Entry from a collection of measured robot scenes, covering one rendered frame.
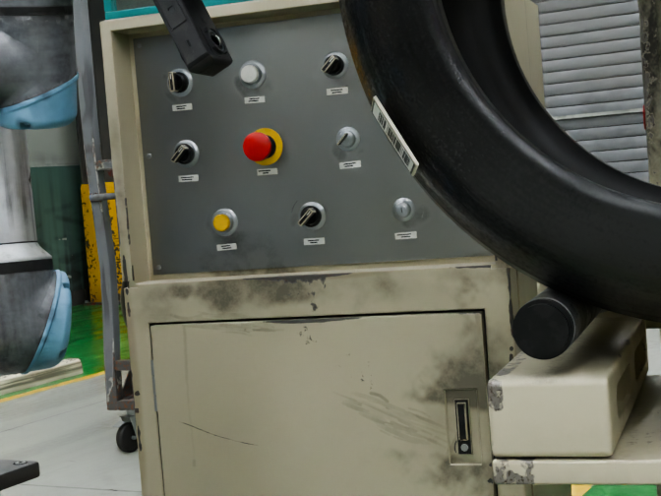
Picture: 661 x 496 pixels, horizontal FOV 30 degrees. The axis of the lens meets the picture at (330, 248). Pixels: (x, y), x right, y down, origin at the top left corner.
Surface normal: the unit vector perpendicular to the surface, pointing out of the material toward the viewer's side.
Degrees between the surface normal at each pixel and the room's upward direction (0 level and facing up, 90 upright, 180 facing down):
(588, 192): 99
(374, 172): 90
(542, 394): 90
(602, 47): 90
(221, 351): 90
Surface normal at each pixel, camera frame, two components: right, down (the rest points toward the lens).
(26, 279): 0.63, -0.07
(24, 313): 0.43, -0.08
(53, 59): 0.64, 0.15
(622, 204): -0.36, 0.25
